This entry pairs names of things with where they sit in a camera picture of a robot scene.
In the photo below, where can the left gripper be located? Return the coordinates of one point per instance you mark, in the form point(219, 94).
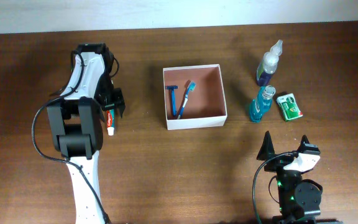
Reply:
point(118, 101)

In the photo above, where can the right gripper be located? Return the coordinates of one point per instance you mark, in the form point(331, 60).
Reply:
point(278, 162)

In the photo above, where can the green toothpaste tube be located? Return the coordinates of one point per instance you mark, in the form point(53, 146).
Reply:
point(110, 122)

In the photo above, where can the blue mouthwash bottle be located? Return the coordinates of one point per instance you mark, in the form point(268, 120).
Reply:
point(262, 103)

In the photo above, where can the blue disposable razor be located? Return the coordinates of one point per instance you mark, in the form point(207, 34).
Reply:
point(171, 89)

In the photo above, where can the blue white toothbrush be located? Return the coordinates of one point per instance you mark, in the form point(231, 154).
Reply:
point(191, 86)

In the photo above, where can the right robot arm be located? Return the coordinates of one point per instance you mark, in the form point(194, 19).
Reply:
point(298, 198)

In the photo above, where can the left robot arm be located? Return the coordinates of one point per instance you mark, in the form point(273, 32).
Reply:
point(76, 117)

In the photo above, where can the green soap packet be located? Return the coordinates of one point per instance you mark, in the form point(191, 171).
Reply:
point(289, 107)

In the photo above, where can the white cardboard box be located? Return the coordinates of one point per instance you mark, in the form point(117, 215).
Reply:
point(206, 106)

